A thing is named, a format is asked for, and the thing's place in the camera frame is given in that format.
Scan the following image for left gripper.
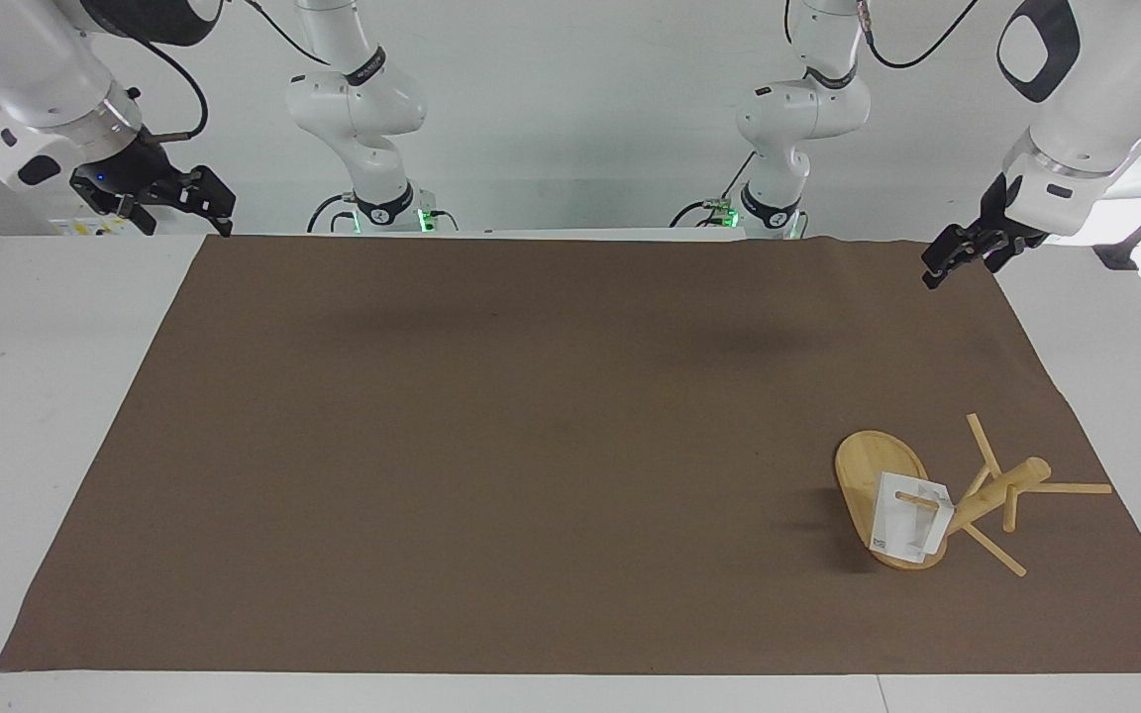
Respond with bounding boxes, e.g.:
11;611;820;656
921;172;1049;290

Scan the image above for wooden cup rack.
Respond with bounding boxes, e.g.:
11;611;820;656
833;412;1114;578

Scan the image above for black cable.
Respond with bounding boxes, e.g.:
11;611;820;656
670;198;732;230
242;0;336;68
307;192;360;236
128;30;211;143
856;0;982;71

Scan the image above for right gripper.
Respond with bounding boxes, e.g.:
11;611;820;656
69;132;238;238

